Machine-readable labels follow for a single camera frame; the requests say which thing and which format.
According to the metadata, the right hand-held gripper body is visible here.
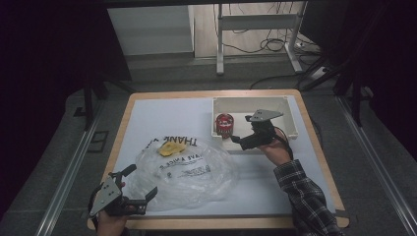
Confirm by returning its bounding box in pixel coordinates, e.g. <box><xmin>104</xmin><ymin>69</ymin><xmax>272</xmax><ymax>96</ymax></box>
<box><xmin>240</xmin><ymin>109</ymin><xmax>284</xmax><ymax>151</ymax></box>

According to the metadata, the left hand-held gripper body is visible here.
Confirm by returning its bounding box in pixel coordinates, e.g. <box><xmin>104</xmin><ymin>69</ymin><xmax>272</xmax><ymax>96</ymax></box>
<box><xmin>88</xmin><ymin>171</ymin><xmax>148</xmax><ymax>218</ymax></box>

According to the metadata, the white plastic box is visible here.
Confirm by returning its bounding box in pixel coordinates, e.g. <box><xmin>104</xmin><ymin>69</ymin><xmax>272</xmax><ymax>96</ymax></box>
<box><xmin>210</xmin><ymin>95</ymin><xmax>299</xmax><ymax>155</ymax></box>

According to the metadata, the red lidded candy jar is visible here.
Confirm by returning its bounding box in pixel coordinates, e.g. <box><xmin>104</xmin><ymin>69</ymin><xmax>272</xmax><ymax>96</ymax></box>
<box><xmin>214</xmin><ymin>112</ymin><xmax>235</xmax><ymax>139</ymax></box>

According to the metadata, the clear plastic bag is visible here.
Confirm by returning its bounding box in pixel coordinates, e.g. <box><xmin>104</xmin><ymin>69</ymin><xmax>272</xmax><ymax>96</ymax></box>
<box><xmin>126</xmin><ymin>136</ymin><xmax>240</xmax><ymax>212</ymax></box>

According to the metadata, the person's right hand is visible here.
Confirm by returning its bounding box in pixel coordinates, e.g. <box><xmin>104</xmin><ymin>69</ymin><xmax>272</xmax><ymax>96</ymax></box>
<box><xmin>258</xmin><ymin>128</ymin><xmax>293</xmax><ymax>169</ymax></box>

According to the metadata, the person's left hand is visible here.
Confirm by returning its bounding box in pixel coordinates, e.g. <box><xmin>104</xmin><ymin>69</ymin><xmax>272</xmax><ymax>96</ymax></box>
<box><xmin>96</xmin><ymin>205</ymin><xmax>136</xmax><ymax>236</ymax></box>

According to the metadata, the yellow lumpy item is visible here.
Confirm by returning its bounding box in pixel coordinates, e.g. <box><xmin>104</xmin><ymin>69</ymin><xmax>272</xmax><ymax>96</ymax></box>
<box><xmin>158</xmin><ymin>141</ymin><xmax>187</xmax><ymax>157</ymax></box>

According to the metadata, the white table mat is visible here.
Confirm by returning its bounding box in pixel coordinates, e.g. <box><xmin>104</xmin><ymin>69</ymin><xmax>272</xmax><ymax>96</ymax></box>
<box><xmin>112</xmin><ymin>96</ymin><xmax>337</xmax><ymax>217</ymax></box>

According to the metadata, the black metal stand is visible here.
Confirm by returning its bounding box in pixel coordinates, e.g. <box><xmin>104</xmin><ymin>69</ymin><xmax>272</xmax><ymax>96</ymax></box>
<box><xmin>299</xmin><ymin>57</ymin><xmax>377</xmax><ymax>128</ymax></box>
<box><xmin>81</xmin><ymin>77</ymin><xmax>136</xmax><ymax>132</ymax></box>

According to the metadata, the white power strip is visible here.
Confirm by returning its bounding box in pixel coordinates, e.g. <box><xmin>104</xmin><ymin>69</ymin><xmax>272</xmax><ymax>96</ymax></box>
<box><xmin>307</xmin><ymin>66</ymin><xmax>329</xmax><ymax>81</ymax></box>

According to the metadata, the white cabinet panel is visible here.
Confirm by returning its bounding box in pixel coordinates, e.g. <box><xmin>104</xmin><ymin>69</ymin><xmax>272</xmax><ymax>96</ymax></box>
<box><xmin>107</xmin><ymin>4</ymin><xmax>195</xmax><ymax>56</ymax></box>

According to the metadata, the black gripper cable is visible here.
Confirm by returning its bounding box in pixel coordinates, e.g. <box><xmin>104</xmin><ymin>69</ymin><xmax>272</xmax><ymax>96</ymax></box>
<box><xmin>273</xmin><ymin>126</ymin><xmax>294</xmax><ymax>161</ymax></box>

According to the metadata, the aluminium floor rail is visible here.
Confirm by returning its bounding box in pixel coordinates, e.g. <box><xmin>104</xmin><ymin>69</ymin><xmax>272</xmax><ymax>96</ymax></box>
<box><xmin>335</xmin><ymin>93</ymin><xmax>417</xmax><ymax>236</ymax></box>
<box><xmin>33</xmin><ymin>99</ymin><xmax>106</xmax><ymax>236</ymax></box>

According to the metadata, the tangle of black floor cables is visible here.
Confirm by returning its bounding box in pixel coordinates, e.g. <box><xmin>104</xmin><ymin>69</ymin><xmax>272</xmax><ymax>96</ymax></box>
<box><xmin>212</xmin><ymin>2</ymin><xmax>318</xmax><ymax>56</ymax></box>

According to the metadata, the white metal desk frame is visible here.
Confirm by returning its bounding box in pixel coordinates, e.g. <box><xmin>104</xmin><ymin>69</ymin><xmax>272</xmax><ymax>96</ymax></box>
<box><xmin>215</xmin><ymin>2</ymin><xmax>308</xmax><ymax>76</ymax></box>

